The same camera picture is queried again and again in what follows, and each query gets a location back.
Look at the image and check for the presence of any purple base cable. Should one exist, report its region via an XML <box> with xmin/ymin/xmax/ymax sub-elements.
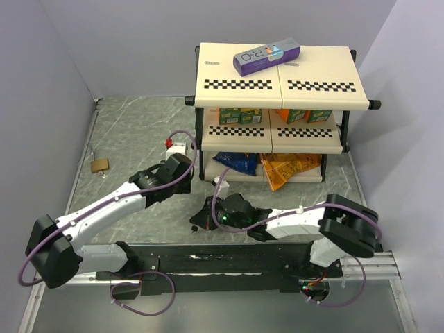
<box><xmin>300</xmin><ymin>256</ymin><xmax>366</xmax><ymax>308</ymax></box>
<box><xmin>110</xmin><ymin>270</ymin><xmax>176</xmax><ymax>316</ymax></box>

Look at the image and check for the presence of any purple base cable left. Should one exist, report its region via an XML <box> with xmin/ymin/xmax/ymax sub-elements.
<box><xmin>110</xmin><ymin>270</ymin><xmax>176</xmax><ymax>316</ymax></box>

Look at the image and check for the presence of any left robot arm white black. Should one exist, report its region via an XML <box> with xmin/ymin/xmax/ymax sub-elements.
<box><xmin>25</xmin><ymin>153</ymin><xmax>194</xmax><ymax>289</ymax></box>

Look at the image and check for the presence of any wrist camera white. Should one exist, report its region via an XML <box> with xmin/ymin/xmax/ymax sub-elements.
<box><xmin>165</xmin><ymin>139</ymin><xmax>188</xmax><ymax>160</ymax></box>
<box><xmin>212</xmin><ymin>176</ymin><xmax>230</xmax><ymax>199</ymax></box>

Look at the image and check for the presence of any green yellow box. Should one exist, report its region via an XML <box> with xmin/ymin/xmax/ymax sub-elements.
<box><xmin>218</xmin><ymin>108</ymin><xmax>241</xmax><ymax>125</ymax></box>
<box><xmin>240</xmin><ymin>108</ymin><xmax>262</xmax><ymax>124</ymax></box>

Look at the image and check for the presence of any orange green box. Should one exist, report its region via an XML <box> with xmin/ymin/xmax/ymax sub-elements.
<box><xmin>276</xmin><ymin>109</ymin><xmax>307</xmax><ymax>124</ymax></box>

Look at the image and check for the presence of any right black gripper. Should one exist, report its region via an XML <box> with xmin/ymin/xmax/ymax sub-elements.
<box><xmin>191</xmin><ymin>195</ymin><xmax>248</xmax><ymax>230</ymax></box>

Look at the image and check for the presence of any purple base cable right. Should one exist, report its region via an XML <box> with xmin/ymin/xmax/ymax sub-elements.
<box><xmin>300</xmin><ymin>256</ymin><xmax>366</xmax><ymax>308</ymax></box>

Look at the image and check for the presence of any orange snack bag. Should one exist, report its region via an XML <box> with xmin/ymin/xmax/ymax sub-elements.
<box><xmin>259</xmin><ymin>153</ymin><xmax>322</xmax><ymax>191</ymax></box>

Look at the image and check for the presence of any beige three-tier shelf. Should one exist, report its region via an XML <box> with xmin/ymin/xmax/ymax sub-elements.
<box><xmin>185</xmin><ymin>42</ymin><xmax>381</xmax><ymax>181</ymax></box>

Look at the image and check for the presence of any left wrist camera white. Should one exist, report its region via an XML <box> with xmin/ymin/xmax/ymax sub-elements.
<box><xmin>165</xmin><ymin>139</ymin><xmax>188</xmax><ymax>160</ymax></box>

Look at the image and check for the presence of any blue snack bag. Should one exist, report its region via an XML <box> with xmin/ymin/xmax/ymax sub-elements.
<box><xmin>213</xmin><ymin>152</ymin><xmax>258</xmax><ymax>176</ymax></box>

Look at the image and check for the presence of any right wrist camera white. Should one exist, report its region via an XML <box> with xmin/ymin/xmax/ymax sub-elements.
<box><xmin>212</xmin><ymin>176</ymin><xmax>230</xmax><ymax>199</ymax></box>

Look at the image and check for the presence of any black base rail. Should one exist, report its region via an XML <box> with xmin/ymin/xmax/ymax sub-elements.
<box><xmin>96</xmin><ymin>243</ymin><xmax>343</xmax><ymax>296</ymax></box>

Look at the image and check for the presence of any purple toothpaste box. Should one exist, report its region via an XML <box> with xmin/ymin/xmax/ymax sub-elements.
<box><xmin>233</xmin><ymin>38</ymin><xmax>301</xmax><ymax>77</ymax></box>

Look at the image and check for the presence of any green yellow box left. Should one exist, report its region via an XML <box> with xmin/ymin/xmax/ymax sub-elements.
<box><xmin>218</xmin><ymin>108</ymin><xmax>241</xmax><ymax>125</ymax></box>

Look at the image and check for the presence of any brass padlock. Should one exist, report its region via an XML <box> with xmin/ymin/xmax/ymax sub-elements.
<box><xmin>89</xmin><ymin>146</ymin><xmax>110</xmax><ymax>174</ymax></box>

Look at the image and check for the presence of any green box right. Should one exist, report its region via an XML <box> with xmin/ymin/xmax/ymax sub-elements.
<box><xmin>305</xmin><ymin>110</ymin><xmax>332</xmax><ymax>123</ymax></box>

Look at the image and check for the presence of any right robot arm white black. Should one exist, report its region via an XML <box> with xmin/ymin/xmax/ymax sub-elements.
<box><xmin>189</xmin><ymin>194</ymin><xmax>382</xmax><ymax>277</ymax></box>

